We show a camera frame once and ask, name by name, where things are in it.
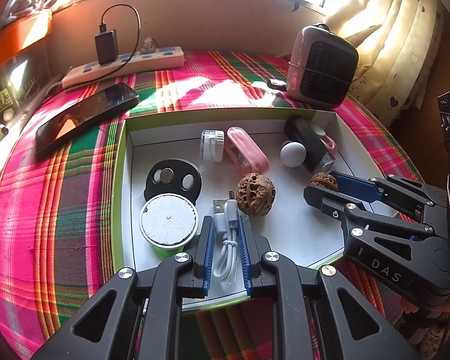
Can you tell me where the brown walnut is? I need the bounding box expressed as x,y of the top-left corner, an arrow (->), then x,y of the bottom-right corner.
309,172 -> 339,192
235,173 -> 275,217

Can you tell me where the pink clip with green pad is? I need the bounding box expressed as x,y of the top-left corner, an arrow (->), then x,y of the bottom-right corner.
309,122 -> 338,156

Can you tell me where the white ball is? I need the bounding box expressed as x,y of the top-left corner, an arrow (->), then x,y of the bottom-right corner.
280,141 -> 307,168

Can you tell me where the pink earphone case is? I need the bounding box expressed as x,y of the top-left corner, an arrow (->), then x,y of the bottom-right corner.
225,127 -> 270,176

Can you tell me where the white usb cable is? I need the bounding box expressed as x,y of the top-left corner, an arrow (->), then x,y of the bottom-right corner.
211,188 -> 243,284

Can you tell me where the white green spool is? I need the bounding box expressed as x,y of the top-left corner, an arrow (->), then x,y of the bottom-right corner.
139,193 -> 199,258

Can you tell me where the black disc with magnets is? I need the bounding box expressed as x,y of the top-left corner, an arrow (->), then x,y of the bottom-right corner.
144,158 -> 202,205

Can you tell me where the person's right hand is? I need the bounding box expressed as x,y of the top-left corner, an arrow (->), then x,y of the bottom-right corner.
400,296 -> 450,320

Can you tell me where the pink black mini heater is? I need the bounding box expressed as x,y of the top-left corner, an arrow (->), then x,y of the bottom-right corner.
286,23 -> 359,110

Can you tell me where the small black heater plug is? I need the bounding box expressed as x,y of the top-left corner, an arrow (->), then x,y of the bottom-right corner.
267,79 -> 286,91

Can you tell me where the green shallow cardboard box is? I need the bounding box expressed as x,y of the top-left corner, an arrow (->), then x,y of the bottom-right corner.
110,106 -> 398,312

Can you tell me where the cream heart curtain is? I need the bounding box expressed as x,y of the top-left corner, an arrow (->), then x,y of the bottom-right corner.
325,0 -> 444,126

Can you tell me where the black smartphone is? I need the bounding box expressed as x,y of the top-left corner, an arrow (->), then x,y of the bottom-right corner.
34,83 -> 140,158

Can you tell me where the white plug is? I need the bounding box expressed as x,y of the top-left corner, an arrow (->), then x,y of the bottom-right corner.
140,37 -> 159,54

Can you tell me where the white power strip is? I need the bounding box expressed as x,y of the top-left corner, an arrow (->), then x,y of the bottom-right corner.
61,46 -> 184,89

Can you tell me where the black charger adapter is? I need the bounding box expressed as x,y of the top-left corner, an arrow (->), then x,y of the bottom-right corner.
95,28 -> 119,65

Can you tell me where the orange planter tray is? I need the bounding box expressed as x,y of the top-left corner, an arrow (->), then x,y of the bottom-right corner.
0,9 -> 52,67

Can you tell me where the black charger cable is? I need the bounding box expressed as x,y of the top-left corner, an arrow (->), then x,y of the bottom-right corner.
70,3 -> 141,83

